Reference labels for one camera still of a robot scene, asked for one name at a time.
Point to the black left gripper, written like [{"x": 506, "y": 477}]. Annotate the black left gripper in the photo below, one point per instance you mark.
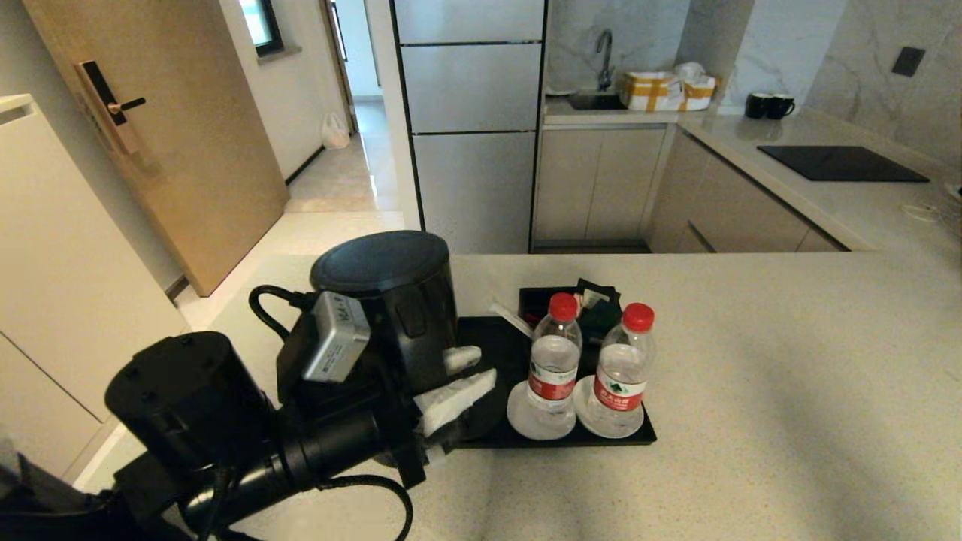
[{"x": 376, "y": 398}]

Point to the black electric kettle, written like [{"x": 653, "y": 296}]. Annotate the black electric kettle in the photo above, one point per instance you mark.
[{"x": 398, "y": 300}]

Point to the clear red-label water bottle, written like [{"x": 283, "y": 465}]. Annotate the clear red-label water bottle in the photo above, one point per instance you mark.
[
  {"x": 624, "y": 376},
  {"x": 554, "y": 361}
]

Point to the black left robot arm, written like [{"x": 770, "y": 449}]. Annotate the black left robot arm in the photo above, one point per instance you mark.
[{"x": 210, "y": 436}]

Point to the black box of sachets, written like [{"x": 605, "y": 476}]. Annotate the black box of sachets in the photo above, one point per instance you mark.
[{"x": 535, "y": 300}]

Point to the dark green tea bag packets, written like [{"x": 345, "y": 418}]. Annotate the dark green tea bag packets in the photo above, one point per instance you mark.
[{"x": 599, "y": 319}]

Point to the black rectangular serving tray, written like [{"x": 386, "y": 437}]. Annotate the black rectangular serving tray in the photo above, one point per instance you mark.
[{"x": 496, "y": 353}]

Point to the white ceramic saucer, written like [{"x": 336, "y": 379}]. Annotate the white ceramic saucer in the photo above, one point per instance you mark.
[
  {"x": 518, "y": 421},
  {"x": 582, "y": 417}
]

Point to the white wrapped stir stick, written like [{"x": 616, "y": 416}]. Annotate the white wrapped stir stick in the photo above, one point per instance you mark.
[{"x": 511, "y": 317}]

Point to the small white sachet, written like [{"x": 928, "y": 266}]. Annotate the small white sachet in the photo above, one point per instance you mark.
[{"x": 594, "y": 298}]

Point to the silver grey refrigerator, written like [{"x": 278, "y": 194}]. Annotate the silver grey refrigerator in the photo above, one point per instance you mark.
[{"x": 473, "y": 150}]

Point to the beige kitchen base cabinet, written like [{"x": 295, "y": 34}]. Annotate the beige kitchen base cabinet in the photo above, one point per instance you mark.
[{"x": 601, "y": 188}]

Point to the white plastic bag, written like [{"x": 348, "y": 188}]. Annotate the white plastic bag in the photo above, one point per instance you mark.
[{"x": 336, "y": 133}]

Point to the steel kitchen sink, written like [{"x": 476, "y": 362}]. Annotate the steel kitchen sink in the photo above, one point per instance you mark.
[{"x": 594, "y": 101}]

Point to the taped cardboard box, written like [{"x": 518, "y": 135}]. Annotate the taped cardboard box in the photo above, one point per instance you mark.
[{"x": 654, "y": 92}]

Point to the chrome kitchen faucet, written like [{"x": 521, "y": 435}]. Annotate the chrome kitchen faucet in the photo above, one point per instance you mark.
[{"x": 605, "y": 52}]

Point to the light wooden door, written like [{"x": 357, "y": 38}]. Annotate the light wooden door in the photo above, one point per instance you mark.
[{"x": 188, "y": 113}]

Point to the white crumpled bundle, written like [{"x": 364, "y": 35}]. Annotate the white crumpled bundle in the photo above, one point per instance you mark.
[{"x": 689, "y": 71}]

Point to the black ceramic mug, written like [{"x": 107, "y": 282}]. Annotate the black ceramic mug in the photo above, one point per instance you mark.
[
  {"x": 754, "y": 107},
  {"x": 780, "y": 107}
]

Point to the dark framed window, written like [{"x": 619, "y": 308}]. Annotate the dark framed window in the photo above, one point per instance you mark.
[{"x": 264, "y": 26}]

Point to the white tall cabinet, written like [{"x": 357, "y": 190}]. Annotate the white tall cabinet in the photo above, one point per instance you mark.
[{"x": 60, "y": 263}]

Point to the black induction cooktop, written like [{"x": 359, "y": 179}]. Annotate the black induction cooktop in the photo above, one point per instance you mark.
[{"x": 842, "y": 164}]

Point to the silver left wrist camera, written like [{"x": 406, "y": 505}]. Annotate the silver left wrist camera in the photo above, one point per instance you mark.
[{"x": 336, "y": 338}]

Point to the dark wall switch plate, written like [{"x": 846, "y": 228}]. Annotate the dark wall switch plate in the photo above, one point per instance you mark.
[{"x": 909, "y": 61}]

